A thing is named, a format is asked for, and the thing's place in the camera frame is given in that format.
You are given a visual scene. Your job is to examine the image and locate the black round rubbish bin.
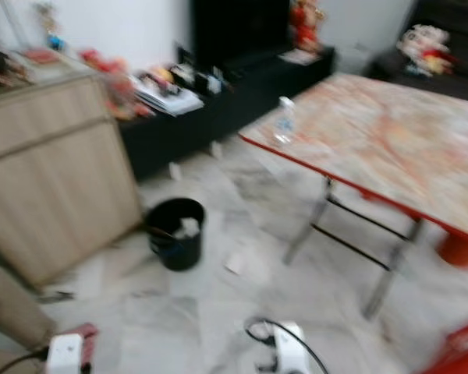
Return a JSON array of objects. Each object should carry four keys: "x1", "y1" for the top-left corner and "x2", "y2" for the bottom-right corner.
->
[{"x1": 147, "y1": 197, "x2": 207, "y2": 273}]

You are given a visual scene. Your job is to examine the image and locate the light wooden cabinet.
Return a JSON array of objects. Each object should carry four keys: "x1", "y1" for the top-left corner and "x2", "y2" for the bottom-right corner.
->
[{"x1": 0, "y1": 72, "x2": 144, "y2": 288}]

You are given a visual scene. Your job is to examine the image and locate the person's leg in khaki trousers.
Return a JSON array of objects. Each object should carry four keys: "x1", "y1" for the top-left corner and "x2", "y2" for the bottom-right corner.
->
[{"x1": 0, "y1": 260, "x2": 61, "y2": 374}]

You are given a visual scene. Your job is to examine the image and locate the red toy cluster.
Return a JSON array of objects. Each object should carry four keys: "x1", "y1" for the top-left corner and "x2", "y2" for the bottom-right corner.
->
[{"x1": 80, "y1": 48, "x2": 154, "y2": 122}]

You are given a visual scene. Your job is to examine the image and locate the small colourful figurine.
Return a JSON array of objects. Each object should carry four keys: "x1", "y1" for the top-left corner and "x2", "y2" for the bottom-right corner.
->
[{"x1": 34, "y1": 2, "x2": 69, "y2": 54}]

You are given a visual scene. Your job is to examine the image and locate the pink slipper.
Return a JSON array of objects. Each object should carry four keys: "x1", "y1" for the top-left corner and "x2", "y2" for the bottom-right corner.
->
[{"x1": 46, "y1": 321, "x2": 101, "y2": 365}]

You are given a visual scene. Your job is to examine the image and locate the stack of white books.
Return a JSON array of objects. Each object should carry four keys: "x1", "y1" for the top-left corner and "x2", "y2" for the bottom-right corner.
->
[{"x1": 132, "y1": 76, "x2": 206, "y2": 118}]

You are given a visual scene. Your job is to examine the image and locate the crumpled white paper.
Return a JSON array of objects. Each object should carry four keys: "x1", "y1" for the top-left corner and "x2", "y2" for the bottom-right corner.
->
[{"x1": 171, "y1": 217, "x2": 203, "y2": 239}]

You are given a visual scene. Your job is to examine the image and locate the small black photo frames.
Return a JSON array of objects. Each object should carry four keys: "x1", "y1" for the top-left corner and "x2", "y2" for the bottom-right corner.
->
[{"x1": 172, "y1": 44, "x2": 229, "y2": 96}]

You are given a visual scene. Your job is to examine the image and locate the black low bench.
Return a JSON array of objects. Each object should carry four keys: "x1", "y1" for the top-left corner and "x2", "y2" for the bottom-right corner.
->
[{"x1": 117, "y1": 46, "x2": 337, "y2": 182}]

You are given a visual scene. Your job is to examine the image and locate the flat white paper scrap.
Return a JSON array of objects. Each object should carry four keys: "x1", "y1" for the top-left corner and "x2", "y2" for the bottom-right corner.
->
[{"x1": 224, "y1": 249, "x2": 251, "y2": 276}]

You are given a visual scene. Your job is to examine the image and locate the black television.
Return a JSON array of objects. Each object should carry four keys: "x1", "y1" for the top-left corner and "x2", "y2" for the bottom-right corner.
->
[{"x1": 190, "y1": 0, "x2": 294, "y2": 72}]

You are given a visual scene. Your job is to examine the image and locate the clear plastic bottle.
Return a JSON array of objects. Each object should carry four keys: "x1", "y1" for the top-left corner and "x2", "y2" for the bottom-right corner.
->
[{"x1": 272, "y1": 95, "x2": 298, "y2": 146}]

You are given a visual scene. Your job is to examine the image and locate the red standing figurine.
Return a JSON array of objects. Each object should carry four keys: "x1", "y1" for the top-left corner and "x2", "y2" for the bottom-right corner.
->
[{"x1": 288, "y1": 0, "x2": 326, "y2": 55}]

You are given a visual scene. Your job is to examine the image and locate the marble-top table with red edge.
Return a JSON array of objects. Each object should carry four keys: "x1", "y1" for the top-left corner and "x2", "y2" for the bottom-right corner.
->
[{"x1": 237, "y1": 72, "x2": 468, "y2": 322}]

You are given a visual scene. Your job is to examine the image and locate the white and red plush doll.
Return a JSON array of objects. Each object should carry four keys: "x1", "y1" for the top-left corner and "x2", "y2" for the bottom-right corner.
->
[{"x1": 395, "y1": 23, "x2": 458, "y2": 78}]

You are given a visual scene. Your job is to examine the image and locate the black sofa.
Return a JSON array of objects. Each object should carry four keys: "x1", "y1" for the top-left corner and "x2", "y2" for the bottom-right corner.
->
[{"x1": 366, "y1": 0, "x2": 468, "y2": 103}]

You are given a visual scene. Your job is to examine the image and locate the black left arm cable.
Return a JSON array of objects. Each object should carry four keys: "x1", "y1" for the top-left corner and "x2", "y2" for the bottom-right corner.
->
[{"x1": 0, "y1": 348, "x2": 52, "y2": 374}]

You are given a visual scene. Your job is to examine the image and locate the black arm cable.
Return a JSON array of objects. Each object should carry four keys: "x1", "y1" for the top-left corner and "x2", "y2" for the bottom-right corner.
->
[
  {"x1": 0, "y1": 348, "x2": 52, "y2": 374},
  {"x1": 243, "y1": 316, "x2": 331, "y2": 374}
]

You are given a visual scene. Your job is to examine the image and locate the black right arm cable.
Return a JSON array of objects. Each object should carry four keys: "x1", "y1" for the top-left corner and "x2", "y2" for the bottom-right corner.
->
[{"x1": 243, "y1": 316, "x2": 331, "y2": 374}]

